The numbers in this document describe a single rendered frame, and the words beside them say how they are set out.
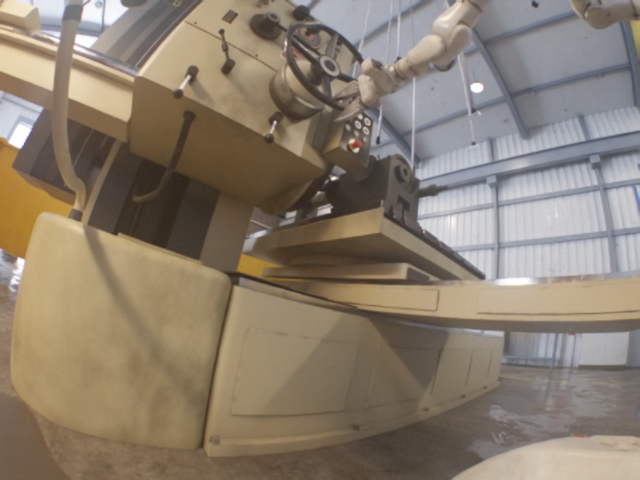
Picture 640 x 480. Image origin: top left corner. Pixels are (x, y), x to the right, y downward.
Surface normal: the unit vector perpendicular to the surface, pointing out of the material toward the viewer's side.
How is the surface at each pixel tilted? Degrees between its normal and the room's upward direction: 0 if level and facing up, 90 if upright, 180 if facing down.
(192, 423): 90
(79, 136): 90
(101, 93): 90
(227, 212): 90
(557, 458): 75
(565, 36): 169
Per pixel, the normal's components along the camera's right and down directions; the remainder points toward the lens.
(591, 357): -0.76, -0.32
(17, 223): 0.61, -0.09
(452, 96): -0.34, 0.86
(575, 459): -0.69, -0.56
